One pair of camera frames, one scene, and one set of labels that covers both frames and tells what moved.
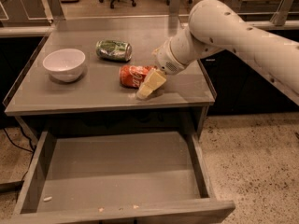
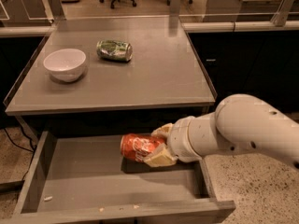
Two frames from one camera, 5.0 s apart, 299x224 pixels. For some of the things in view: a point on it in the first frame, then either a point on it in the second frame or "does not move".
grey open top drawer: x=119 y=177 does not move
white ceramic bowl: x=64 y=64 does not move
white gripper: x=165 y=61 to x=177 y=139
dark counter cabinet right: x=242 y=88 does not move
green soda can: x=114 y=49 does not move
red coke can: x=134 y=77 to x=139 y=147
